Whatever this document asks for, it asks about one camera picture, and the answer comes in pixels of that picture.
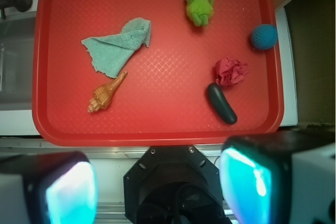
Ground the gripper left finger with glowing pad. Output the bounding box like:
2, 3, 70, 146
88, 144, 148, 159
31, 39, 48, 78
1, 151, 98, 223

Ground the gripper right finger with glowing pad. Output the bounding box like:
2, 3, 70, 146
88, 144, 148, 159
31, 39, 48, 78
219, 130, 335, 223

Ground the crumpled red paper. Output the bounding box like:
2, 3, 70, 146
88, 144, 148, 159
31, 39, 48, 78
215, 57, 249, 88

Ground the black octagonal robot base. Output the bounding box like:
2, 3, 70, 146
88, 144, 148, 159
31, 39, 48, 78
123, 146, 231, 223

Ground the dark green toy cucumber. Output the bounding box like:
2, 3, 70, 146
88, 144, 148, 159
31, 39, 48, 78
207, 83, 237, 125

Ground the red plastic tray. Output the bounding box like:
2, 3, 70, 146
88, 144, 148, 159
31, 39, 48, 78
32, 0, 284, 146

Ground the green plush frog toy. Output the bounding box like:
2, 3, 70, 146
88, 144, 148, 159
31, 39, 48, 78
185, 0, 214, 27

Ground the blue textured ball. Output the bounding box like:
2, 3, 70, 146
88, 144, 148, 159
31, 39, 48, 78
250, 24, 278, 50

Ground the golden spiral seashell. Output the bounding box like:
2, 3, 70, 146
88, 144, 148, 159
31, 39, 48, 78
87, 71, 128, 113

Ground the light blue cloth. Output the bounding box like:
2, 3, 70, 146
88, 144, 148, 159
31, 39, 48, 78
81, 17, 151, 79

